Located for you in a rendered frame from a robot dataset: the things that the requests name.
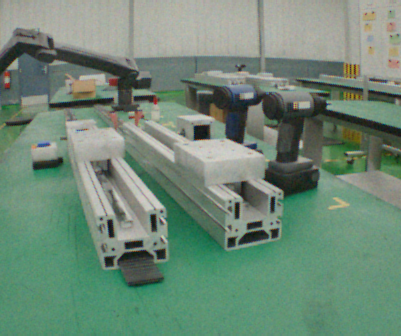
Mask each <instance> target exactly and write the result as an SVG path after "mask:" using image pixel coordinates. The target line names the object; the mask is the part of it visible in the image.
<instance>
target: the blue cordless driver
mask: <svg viewBox="0 0 401 336"><path fill-rule="evenodd" d="M266 94H268V93H266V91H265V90H263V89H260V88H259V87H258V86H257V85H248V84H247V85H237V86H235V85H226V86H221V87H217V88H215V90H214V92H213V96H212V99H213V103H214V104H215V106H216V108H218V109H229V112H228V113H227V116H226V124H225V131H224V135H225V136H226V139H228V140H230V141H232V142H234V143H237V144H238V145H243V146H244V147H247V148H249V149H250V150H253V151H255V152H259V153H260V154H263V155H264V152H262V149H260V148H257V143H255V142H252V141H248V140H244V133H245V124H246V121H247V112H248V110H249V107H250V106H257V105H259V104H260V102H261V101H262V100H263V98H264V96H265V95H266Z"/></svg>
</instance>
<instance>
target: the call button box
mask: <svg viewBox="0 0 401 336"><path fill-rule="evenodd" d="M31 159H32V162H33V163H32V165H33V170H40V169H47V168H55V167H58V163H63V157H58V154H57V147H56V143H55V142H54V143H50V144H49V145H47V146H38V144H36V149H34V150H31Z"/></svg>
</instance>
